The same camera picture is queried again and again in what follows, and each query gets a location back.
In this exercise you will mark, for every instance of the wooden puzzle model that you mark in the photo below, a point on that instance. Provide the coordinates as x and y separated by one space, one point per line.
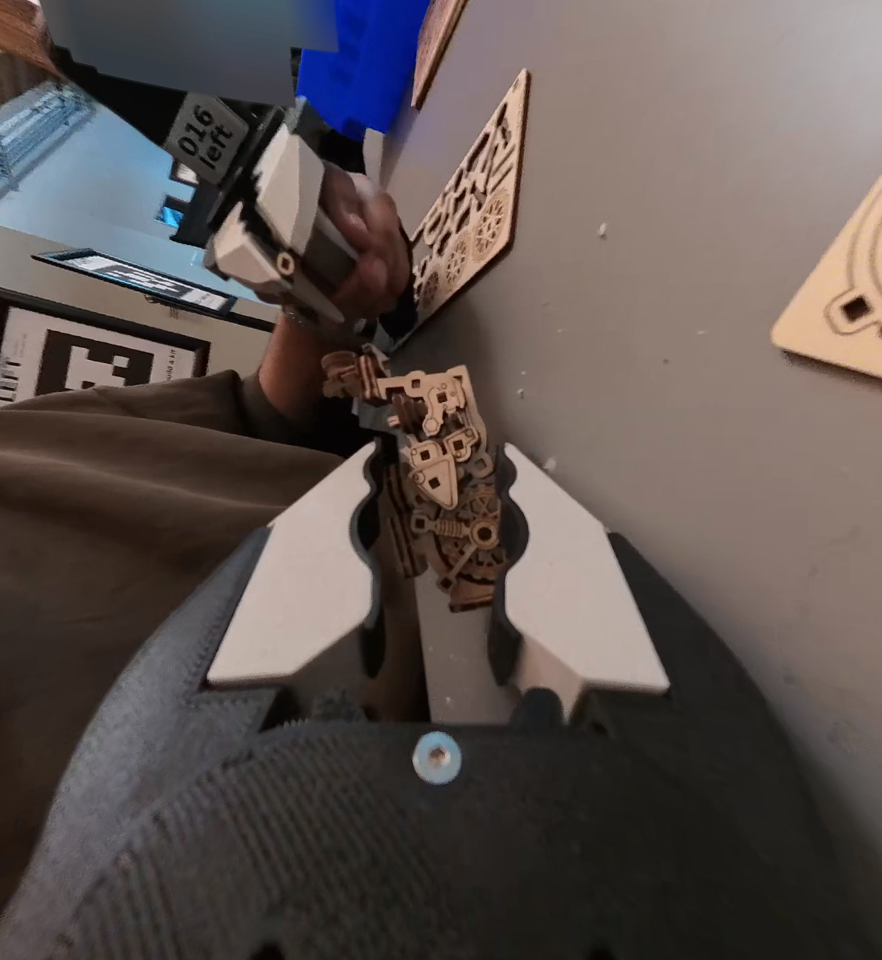
433 465

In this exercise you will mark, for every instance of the wooden gear puzzle sheet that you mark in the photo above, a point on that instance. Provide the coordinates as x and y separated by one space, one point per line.
501 150

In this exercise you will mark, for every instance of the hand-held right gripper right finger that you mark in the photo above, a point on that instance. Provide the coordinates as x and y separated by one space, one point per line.
583 607

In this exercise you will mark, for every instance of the grey desk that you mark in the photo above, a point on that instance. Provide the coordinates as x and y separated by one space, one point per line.
711 525

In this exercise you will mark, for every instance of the wooden sheet with round holes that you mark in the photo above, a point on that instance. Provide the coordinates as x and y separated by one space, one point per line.
823 300

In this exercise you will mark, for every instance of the blue bin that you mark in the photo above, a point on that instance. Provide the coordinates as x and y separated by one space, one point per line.
366 60

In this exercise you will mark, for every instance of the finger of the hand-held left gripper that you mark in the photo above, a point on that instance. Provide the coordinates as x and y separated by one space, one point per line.
295 187
250 255

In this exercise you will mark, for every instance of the person's left hand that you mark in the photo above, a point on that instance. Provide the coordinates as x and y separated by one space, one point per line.
377 247

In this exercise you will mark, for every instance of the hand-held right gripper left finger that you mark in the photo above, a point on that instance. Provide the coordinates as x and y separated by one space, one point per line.
298 600

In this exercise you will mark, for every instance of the person's brown shirt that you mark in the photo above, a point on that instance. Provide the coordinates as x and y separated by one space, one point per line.
111 525

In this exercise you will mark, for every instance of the person's left forearm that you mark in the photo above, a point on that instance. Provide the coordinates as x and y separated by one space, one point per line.
298 375

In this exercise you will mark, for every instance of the framed poster with code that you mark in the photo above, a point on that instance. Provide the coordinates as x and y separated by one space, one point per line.
21 352

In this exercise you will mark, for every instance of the stacked wooden puzzle sheet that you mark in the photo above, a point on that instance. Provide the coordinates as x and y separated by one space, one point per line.
441 45

